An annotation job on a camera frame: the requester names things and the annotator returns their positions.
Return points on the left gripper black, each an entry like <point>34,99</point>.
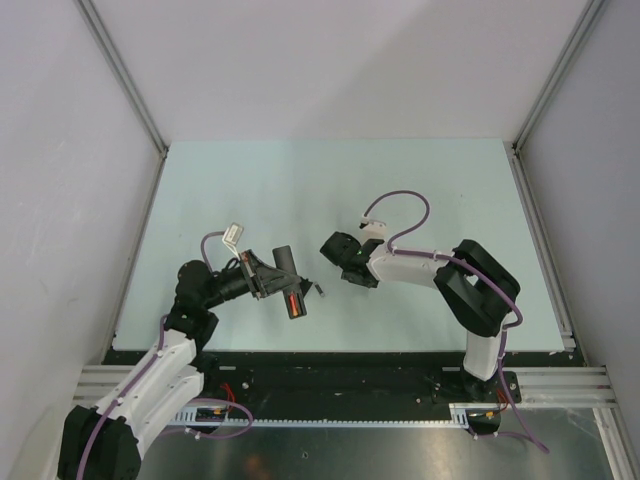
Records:
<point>267,279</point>

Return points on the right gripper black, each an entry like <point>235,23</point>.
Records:
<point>369,284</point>

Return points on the black remote control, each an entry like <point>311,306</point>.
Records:
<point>293,292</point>

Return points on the red battery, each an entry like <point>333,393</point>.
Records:
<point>293,305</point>

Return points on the black battery cover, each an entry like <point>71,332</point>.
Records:
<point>305,286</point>

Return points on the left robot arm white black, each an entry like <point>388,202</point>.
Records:
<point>110,439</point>

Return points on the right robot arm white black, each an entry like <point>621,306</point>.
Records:
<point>479,291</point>

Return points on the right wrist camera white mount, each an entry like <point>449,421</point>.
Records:
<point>372,229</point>

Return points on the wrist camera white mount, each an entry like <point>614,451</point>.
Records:
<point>231,237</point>
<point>372,229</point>

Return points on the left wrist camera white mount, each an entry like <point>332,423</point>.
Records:
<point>231,237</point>

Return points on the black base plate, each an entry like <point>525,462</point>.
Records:
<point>279,382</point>

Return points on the grey slotted cable duct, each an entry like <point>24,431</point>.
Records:
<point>415,415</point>

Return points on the aluminium cross rail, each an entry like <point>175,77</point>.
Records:
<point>541,387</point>

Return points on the left aluminium frame post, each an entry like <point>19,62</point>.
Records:
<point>114,60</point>

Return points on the aluminium frame post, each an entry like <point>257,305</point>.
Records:
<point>570,52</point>
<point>114,60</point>

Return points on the right aluminium frame post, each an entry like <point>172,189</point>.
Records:
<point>570,52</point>

